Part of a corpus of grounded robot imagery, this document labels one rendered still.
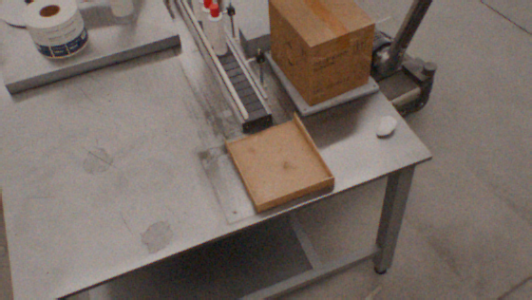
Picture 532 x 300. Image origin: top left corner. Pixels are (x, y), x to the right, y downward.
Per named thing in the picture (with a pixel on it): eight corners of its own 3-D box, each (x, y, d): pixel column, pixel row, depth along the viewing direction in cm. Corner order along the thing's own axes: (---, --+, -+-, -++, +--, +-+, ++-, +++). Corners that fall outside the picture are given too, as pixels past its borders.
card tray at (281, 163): (224, 144, 186) (223, 137, 183) (294, 120, 191) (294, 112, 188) (257, 213, 168) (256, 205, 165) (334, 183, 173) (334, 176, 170)
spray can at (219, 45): (212, 49, 210) (204, 4, 194) (224, 46, 211) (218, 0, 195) (217, 57, 207) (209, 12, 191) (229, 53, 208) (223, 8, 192)
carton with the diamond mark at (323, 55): (271, 57, 210) (267, -3, 189) (326, 37, 216) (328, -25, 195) (310, 107, 192) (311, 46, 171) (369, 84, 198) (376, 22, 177)
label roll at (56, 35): (31, 36, 221) (16, 6, 210) (80, 19, 227) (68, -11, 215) (44, 65, 210) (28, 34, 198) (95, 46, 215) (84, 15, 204)
